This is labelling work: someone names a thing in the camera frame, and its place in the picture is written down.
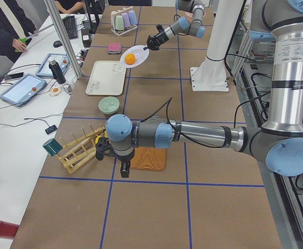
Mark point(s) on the dark green cup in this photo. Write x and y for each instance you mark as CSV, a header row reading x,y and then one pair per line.
x,y
52,147

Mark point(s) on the black computer mouse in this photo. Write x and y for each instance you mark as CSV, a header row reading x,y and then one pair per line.
x,y
57,44

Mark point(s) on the teach pendant near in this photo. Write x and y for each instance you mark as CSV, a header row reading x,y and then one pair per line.
x,y
23,90

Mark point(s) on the orange fruit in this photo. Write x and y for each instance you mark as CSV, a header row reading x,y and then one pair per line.
x,y
130,59

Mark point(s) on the cream bear tray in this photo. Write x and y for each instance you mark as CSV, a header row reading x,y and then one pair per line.
x,y
107,78

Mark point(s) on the small black device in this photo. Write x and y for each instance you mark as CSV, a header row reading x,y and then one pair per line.
x,y
50,129

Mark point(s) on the yellow mug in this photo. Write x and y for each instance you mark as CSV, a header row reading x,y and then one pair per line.
x,y
103,134

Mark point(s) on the orange white round object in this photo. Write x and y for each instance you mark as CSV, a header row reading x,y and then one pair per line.
x,y
55,91

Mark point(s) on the grey cloth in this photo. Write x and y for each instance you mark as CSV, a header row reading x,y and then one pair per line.
x,y
114,52

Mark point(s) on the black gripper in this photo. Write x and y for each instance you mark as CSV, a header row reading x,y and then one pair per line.
x,y
159,36
125,158

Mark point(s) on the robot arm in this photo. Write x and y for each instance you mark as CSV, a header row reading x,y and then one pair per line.
x,y
210,116
181,25

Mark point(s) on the aluminium frame post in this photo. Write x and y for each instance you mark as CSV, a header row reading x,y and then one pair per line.
x,y
61,31

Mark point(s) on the light green bowl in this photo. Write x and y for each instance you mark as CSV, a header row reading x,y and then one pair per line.
x,y
109,105

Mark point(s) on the black bottle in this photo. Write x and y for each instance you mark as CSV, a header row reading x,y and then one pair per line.
x,y
56,71

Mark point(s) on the red cylinder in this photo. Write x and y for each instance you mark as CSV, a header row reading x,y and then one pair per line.
x,y
8,230

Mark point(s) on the wooden cutting board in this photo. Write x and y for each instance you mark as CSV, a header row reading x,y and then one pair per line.
x,y
149,159

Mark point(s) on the beige cup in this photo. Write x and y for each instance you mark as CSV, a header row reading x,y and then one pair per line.
x,y
113,17

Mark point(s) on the white round plate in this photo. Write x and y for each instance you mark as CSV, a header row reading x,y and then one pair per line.
x,y
140,52

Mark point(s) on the small metal tin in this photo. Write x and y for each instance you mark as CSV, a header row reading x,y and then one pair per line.
x,y
67,88

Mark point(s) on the black keyboard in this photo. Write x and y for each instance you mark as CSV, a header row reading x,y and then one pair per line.
x,y
70,27

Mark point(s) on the black smartphone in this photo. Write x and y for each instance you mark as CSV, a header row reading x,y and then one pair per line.
x,y
14,76

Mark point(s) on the purple cup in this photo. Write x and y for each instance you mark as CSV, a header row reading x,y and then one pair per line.
x,y
126,20

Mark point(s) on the pink cloth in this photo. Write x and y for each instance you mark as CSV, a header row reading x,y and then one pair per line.
x,y
114,47

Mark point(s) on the blue cup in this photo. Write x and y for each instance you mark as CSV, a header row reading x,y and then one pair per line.
x,y
132,17

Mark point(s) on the person in black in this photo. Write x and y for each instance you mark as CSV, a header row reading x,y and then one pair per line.
x,y
14,26

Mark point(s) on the wooden dish rack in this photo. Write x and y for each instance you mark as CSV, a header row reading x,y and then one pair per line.
x,y
78,147

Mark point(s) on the white wire cup rack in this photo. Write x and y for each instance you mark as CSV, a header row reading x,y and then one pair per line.
x,y
124,9

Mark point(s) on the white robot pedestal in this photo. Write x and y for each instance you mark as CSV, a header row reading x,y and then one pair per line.
x,y
211,74

